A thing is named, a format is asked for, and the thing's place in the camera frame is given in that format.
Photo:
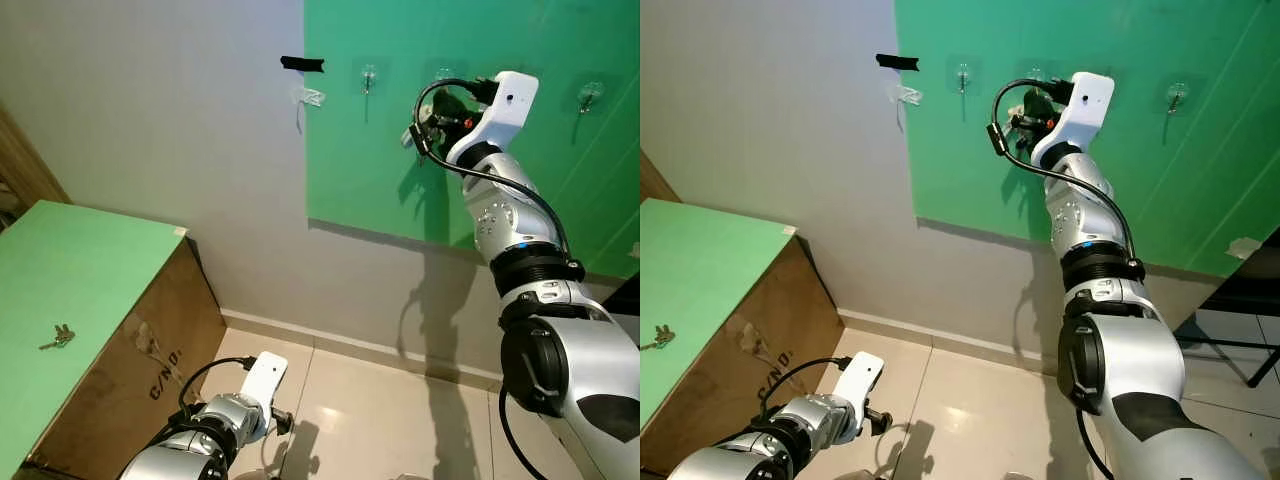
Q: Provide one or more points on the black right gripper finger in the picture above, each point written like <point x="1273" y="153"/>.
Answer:
<point x="452" y="99"/>
<point x="1038" y="98"/>

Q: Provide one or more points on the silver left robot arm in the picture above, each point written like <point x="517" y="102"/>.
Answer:
<point x="780" y="440"/>
<point x="200" y="440"/>

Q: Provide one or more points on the bunch of metal keys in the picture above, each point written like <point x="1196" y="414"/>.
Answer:
<point x="662" y="338"/>
<point x="62" y="336"/>

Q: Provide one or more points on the large green board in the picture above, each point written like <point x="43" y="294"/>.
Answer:
<point x="480" y="220"/>
<point x="1180" y="180"/>

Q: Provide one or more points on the crumpled clear tape piece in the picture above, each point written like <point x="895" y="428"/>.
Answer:
<point x="907" y="95"/>
<point x="311" y="97"/>

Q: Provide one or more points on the brown cardboard box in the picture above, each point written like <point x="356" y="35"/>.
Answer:
<point x="750" y="370"/>
<point x="130" y="380"/>

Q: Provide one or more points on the black tape strip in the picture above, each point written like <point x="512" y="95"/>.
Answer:
<point x="303" y="64"/>
<point x="898" y="62"/>

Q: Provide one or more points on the brown wooden door panel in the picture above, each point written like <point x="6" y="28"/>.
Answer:
<point x="25" y="170"/>
<point x="655" y="185"/>

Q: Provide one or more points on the small clear tape piece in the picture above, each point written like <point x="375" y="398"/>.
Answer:
<point x="1245" y="247"/>
<point x="632" y="252"/>

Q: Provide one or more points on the small green sheet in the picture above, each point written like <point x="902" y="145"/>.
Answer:
<point x="70" y="270"/>
<point x="700" y="270"/>

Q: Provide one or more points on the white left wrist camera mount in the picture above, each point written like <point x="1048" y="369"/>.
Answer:
<point x="860" y="380"/>
<point x="264" y="380"/>

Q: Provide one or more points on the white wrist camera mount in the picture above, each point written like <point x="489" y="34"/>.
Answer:
<point x="860" y="380"/>
<point x="505" y="105"/>
<point x="1085" y="105"/>
<point x="264" y="380"/>

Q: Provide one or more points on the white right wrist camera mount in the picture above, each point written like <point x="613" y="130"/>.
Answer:
<point x="505" y="105"/>
<point x="1085" y="105"/>

